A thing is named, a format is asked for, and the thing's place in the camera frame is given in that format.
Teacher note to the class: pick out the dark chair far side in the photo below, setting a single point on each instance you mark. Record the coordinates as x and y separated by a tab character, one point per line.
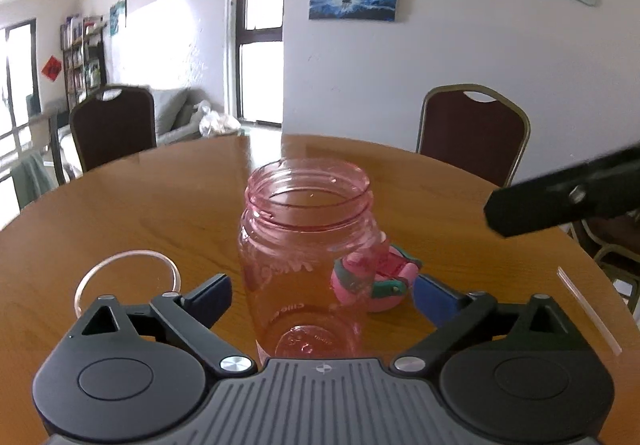
112	123

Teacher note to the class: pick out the pink green bottle cap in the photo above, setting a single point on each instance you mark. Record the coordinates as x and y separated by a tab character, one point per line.
388	276

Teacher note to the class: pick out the dark bookshelf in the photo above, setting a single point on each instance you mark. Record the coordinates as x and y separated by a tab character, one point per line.
82	44

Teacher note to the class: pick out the maroon chair lower right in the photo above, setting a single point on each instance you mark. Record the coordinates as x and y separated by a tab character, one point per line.
613	244

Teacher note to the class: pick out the clear plastic straw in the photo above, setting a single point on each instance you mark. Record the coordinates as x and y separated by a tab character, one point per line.
591	313

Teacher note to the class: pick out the maroon chair gold frame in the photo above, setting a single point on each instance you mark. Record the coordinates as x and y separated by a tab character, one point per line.
474	128

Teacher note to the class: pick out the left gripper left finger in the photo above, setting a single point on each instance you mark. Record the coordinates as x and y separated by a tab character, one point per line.
188	320

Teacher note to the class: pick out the red diamond wall decoration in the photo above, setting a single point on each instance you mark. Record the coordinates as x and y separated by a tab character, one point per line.
52	68

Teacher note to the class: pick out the pink transparent water bottle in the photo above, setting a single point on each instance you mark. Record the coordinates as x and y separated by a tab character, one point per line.
309	245

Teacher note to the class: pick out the grey sofa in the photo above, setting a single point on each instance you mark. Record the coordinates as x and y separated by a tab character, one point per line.
178	113

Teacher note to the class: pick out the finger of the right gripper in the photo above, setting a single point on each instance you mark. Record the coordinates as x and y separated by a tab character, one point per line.
607	186

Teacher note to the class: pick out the wooden armchair with green cloth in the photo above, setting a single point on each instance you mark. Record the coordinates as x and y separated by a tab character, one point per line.
32	156

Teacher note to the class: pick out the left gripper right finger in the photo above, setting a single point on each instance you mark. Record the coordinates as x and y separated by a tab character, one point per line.
460	320

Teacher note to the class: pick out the plastic bag on side table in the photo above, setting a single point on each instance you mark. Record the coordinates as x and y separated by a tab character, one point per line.
211	123

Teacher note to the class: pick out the small teal wall picture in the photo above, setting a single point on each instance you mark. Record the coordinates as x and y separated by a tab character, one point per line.
118	16

